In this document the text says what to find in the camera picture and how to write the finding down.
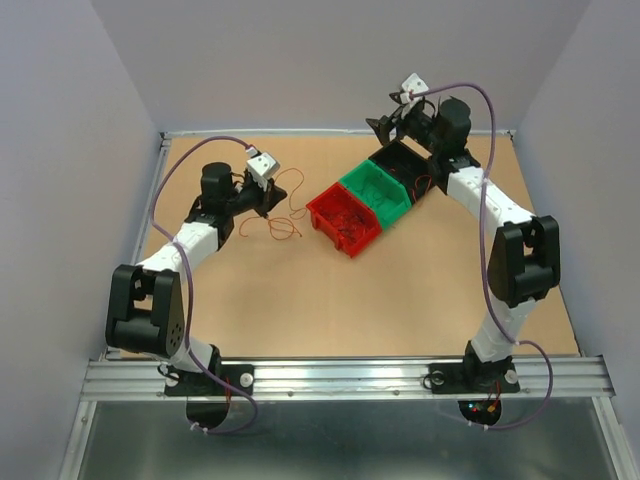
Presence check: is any thin wire bundle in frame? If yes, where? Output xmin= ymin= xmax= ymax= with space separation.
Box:
xmin=239 ymin=166 xmax=307 ymax=241

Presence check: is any dark separated wire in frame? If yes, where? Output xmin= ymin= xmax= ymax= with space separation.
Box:
xmin=354 ymin=174 xmax=396 ymax=211

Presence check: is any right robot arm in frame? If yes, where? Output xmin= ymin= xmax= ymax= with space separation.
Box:
xmin=367 ymin=82 xmax=560 ymax=394

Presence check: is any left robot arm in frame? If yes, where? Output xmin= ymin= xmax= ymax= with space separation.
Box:
xmin=105 ymin=153 xmax=287 ymax=396

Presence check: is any black plastic bin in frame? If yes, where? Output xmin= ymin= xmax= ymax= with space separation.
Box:
xmin=369 ymin=140 xmax=434 ymax=204

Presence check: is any red plastic bin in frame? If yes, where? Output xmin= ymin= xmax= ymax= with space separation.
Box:
xmin=306 ymin=182 xmax=382 ymax=258

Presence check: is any green plastic bin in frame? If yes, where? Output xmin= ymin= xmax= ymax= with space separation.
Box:
xmin=339 ymin=160 xmax=412 ymax=230

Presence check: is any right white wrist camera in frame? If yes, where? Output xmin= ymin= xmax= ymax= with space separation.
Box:
xmin=399 ymin=73 xmax=429 ymax=107

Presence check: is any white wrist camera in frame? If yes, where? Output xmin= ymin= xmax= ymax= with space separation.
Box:
xmin=399 ymin=73 xmax=429 ymax=107
xmin=245 ymin=145 xmax=280 ymax=191

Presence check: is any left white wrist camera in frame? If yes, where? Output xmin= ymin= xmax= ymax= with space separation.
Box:
xmin=245 ymin=145 xmax=280 ymax=191

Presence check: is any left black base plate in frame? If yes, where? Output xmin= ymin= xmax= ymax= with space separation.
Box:
xmin=157 ymin=364 xmax=254 ymax=397

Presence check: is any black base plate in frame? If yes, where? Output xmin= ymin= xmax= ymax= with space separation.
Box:
xmin=428 ymin=362 xmax=521 ymax=395
xmin=157 ymin=364 xmax=254 ymax=397

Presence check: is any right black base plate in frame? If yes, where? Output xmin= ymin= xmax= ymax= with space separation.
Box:
xmin=428 ymin=362 xmax=521 ymax=395

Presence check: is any aluminium front rail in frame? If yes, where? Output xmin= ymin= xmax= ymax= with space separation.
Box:
xmin=80 ymin=356 xmax=615 ymax=402

